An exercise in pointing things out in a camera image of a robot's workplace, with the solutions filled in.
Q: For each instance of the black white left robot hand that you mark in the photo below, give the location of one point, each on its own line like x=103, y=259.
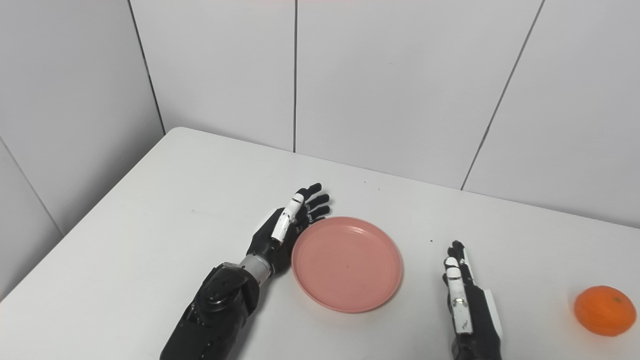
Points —
x=265, y=245

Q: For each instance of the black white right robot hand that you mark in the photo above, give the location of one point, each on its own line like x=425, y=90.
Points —
x=482, y=330

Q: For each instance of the pink round plate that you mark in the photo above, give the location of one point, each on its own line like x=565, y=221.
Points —
x=347, y=265

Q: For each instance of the orange fruit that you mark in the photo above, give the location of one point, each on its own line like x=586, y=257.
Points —
x=605, y=311

